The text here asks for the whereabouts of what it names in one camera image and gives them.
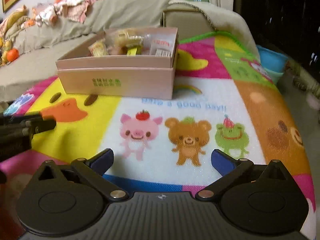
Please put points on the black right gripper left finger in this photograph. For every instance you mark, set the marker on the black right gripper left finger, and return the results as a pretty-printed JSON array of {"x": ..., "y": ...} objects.
[{"x": 91, "y": 171}]

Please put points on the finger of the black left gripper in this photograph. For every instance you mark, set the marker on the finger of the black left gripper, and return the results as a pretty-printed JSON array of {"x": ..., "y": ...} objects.
[
  {"x": 39, "y": 125},
  {"x": 29, "y": 119}
]

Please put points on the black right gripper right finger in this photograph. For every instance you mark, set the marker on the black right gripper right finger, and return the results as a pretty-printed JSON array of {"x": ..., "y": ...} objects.
[{"x": 230, "y": 169}]

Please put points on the cream wafer snack packet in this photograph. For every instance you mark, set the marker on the cream wafer snack packet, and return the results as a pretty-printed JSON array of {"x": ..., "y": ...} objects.
[{"x": 98, "y": 48}]

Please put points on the packaged round bread bun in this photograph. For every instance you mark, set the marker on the packaged round bread bun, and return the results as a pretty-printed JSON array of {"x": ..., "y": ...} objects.
[{"x": 125, "y": 39}]

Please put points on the yellow stick snack packet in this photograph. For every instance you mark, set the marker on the yellow stick snack packet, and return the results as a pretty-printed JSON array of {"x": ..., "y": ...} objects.
[{"x": 134, "y": 50}]

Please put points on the brown cookie packet white label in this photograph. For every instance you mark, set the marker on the brown cookie packet white label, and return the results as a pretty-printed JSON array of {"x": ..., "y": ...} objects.
[{"x": 162, "y": 46}]

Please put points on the orange ball toy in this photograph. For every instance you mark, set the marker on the orange ball toy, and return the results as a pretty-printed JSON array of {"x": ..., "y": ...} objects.
[{"x": 12, "y": 55}]

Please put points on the colourful cartoon play mat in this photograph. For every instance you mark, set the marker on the colourful cartoon play mat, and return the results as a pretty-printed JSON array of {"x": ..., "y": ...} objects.
[{"x": 221, "y": 98}]

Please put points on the pink cardboard box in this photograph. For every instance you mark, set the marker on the pink cardboard box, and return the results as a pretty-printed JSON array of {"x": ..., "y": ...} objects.
[{"x": 117, "y": 67}]

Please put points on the beige covered sofa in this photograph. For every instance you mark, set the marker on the beige covered sofa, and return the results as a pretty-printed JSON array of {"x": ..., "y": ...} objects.
[{"x": 40, "y": 47}]

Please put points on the teal plastic bucket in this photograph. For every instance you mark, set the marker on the teal plastic bucket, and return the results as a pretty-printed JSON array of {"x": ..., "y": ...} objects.
[{"x": 275, "y": 76}]

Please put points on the blue plastic bucket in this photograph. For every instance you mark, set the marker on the blue plastic bucket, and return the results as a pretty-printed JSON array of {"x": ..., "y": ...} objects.
[{"x": 272, "y": 60}]

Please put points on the pile of baby clothes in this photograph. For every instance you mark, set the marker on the pile of baby clothes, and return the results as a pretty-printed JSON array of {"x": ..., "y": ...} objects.
[{"x": 48, "y": 14}]

